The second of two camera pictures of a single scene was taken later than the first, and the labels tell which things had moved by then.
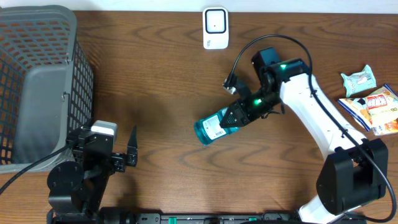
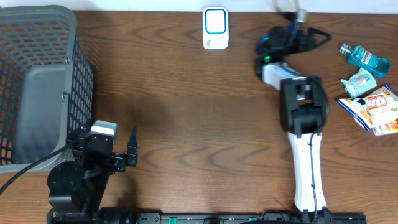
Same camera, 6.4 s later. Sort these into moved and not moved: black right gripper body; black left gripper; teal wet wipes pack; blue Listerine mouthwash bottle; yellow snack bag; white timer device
Moved: blue Listerine mouthwash bottle; black right gripper body
Not moved: teal wet wipes pack; black left gripper; white timer device; yellow snack bag
